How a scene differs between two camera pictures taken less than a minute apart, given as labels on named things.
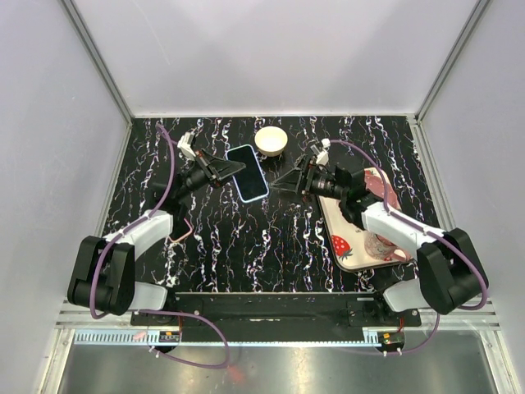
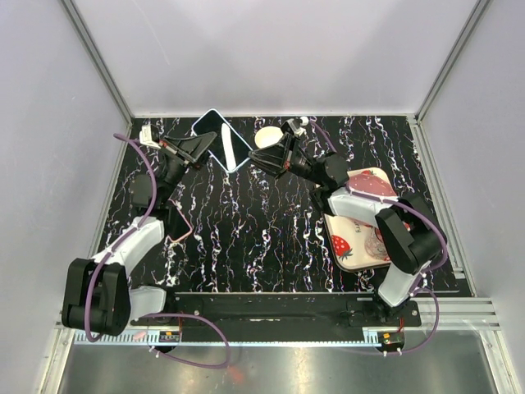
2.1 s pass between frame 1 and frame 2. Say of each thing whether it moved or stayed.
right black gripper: moved
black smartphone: moved
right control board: stayed
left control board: stayed
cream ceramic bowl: stayed
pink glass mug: stayed
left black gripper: moved
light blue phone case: moved
